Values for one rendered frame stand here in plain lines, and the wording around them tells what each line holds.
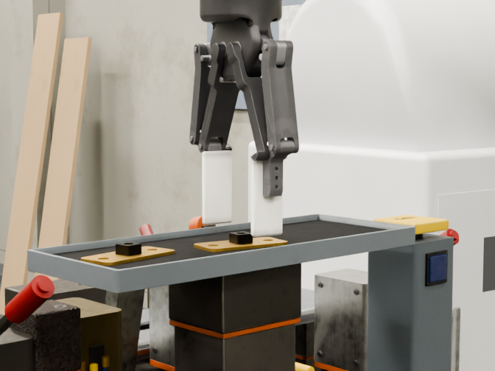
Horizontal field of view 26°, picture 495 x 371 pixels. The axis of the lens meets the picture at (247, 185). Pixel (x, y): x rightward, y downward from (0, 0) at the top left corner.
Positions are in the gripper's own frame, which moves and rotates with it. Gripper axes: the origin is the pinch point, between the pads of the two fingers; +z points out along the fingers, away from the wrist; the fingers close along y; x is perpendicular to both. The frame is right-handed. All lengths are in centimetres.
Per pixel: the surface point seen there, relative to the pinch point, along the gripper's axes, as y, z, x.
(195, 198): 379, 50, -202
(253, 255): -6.1, 4.0, 2.4
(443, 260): 2.5, 8.5, -27.1
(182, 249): 0.8, 4.2, 5.8
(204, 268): -7.1, 4.4, 7.9
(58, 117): 458, 12, -162
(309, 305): 36, 20, -33
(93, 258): -1.0, 3.9, 15.2
